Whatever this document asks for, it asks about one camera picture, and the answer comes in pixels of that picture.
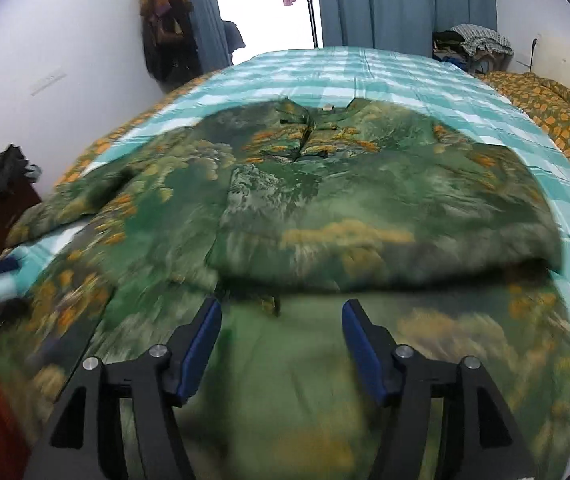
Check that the brown hanging clothes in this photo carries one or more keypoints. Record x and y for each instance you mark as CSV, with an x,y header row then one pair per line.
x,y
165,25

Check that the black clothes rack pole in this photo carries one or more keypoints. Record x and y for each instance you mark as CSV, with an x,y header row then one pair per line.
x,y
311,5

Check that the orange floral quilt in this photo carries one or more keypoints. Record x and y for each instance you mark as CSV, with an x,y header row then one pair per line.
x,y
555,105

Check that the narrow blue curtain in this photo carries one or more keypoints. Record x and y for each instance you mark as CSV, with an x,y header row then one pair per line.
x,y
200,5

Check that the pile of mixed clothes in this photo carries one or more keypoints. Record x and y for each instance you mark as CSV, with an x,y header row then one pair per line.
x,y
475,42

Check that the teal plaid bedsheet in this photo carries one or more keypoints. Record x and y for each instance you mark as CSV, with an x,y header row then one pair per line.
x,y
390,75

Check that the dark clothes on chair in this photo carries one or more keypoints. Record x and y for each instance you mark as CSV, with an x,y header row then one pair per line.
x,y
2,175

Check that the wide blue curtain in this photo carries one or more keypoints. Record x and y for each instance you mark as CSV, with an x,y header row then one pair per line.
x,y
395,0

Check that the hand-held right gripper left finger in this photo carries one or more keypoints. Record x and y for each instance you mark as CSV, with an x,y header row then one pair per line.
x,y
199,352

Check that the green floral silk scarf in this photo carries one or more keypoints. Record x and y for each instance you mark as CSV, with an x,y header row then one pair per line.
x,y
290,200

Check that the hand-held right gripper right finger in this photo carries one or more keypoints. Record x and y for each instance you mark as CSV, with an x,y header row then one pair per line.
x,y
362,355

